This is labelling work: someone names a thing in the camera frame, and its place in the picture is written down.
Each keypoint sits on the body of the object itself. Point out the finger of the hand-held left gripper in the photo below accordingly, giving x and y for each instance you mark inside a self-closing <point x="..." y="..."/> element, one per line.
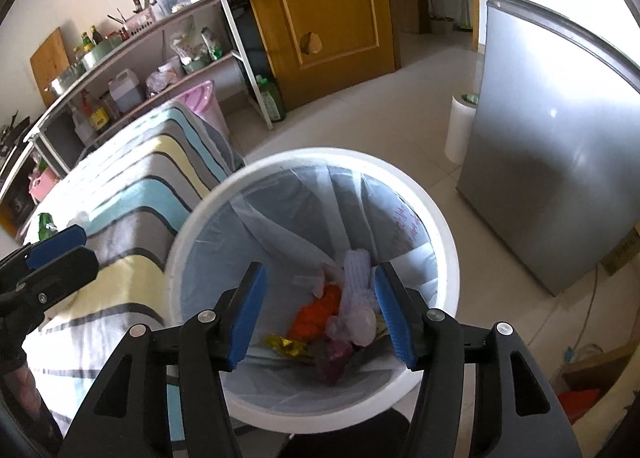
<point x="60" y="273"/>
<point x="55" y="245"/>

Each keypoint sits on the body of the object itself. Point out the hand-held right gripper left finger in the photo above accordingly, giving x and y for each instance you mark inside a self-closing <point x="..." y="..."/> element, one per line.
<point x="245" y="318"/>

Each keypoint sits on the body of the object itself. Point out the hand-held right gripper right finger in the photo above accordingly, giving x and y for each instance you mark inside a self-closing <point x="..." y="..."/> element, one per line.
<point x="395" y="318"/>

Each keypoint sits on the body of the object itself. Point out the green snack wrapper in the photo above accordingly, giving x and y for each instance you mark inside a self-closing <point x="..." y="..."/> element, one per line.
<point x="46" y="225"/>

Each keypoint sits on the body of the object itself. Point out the yellow snack wrapper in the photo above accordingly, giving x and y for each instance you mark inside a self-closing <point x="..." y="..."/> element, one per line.
<point x="287" y="345"/>

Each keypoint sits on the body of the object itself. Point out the white foam fruit net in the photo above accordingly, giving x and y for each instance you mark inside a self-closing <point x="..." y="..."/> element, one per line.
<point x="357" y="273"/>

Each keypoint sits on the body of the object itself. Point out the red plastic bag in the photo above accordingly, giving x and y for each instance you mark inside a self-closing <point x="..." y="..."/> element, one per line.
<point x="317" y="315"/>

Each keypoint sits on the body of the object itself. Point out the purple snack wrapper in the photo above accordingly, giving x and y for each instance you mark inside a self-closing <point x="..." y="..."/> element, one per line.
<point x="332" y="360"/>

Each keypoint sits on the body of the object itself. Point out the clear plastic wrap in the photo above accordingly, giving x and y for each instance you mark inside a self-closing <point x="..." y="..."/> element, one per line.
<point x="312" y="280"/>

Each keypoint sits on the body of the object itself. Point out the white round bin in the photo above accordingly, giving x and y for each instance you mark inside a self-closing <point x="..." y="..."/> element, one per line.
<point x="440" y="248"/>

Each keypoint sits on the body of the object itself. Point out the translucent bin liner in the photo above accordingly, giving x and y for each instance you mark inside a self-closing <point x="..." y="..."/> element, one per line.
<point x="280" y="238"/>

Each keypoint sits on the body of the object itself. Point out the pink basket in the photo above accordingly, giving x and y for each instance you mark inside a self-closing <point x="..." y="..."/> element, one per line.
<point x="40" y="188"/>

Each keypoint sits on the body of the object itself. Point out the striped tablecloth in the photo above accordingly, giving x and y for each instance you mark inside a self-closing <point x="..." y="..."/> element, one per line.
<point x="125" y="188"/>

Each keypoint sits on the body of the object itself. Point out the black wok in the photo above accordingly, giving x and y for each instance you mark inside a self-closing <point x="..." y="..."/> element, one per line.
<point x="12" y="130"/>

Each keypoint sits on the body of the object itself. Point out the yellow label sauce bottle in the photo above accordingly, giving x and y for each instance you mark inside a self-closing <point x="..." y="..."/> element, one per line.
<point x="98" y="117"/>

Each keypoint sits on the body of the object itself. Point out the metal basin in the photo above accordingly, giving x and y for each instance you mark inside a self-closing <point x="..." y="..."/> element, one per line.
<point x="65" y="82"/>

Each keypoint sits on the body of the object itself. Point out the translucent oil jug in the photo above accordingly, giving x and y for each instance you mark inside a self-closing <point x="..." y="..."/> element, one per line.
<point x="125" y="92"/>

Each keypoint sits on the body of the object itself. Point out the wooden cutting board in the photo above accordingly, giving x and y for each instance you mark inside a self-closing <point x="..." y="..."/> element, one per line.
<point x="50" y="60"/>

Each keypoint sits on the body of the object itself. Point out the crumpled plastic bag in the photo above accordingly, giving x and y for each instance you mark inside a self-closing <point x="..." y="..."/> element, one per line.
<point x="159" y="81"/>

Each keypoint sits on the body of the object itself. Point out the green pot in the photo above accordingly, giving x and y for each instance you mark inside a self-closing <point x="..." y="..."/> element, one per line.
<point x="100" y="55"/>

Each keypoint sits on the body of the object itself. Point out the small white bin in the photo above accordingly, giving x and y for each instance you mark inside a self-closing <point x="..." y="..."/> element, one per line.
<point x="460" y="132"/>

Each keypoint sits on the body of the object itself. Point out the dark sauce bottle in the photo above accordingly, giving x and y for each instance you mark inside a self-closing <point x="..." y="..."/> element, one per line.
<point x="96" y="35"/>

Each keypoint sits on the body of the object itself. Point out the open cardboard box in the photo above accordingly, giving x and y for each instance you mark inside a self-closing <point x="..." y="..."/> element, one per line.
<point x="605" y="365"/>

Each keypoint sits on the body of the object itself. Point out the green plastic bottle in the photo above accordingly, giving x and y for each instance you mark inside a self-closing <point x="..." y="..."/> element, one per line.
<point x="272" y="100"/>

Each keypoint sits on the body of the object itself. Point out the silver fridge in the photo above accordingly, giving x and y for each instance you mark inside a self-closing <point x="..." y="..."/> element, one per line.
<point x="540" y="137"/>

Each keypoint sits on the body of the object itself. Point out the green basket with packets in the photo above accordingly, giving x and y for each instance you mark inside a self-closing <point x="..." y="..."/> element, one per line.
<point x="197" y="62"/>

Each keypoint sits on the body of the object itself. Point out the small cardboard box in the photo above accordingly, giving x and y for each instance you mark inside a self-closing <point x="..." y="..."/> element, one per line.
<point x="622" y="253"/>

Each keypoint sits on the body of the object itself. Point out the pink utensil holder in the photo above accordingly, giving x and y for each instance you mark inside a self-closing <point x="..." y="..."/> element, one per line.
<point x="140" y="20"/>

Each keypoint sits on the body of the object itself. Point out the white metal shelf rack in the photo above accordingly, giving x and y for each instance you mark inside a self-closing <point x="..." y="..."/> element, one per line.
<point x="230" y="27"/>

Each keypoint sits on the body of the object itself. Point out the wooden door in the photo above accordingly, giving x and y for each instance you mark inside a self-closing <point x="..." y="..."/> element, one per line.
<point x="330" y="12"/>

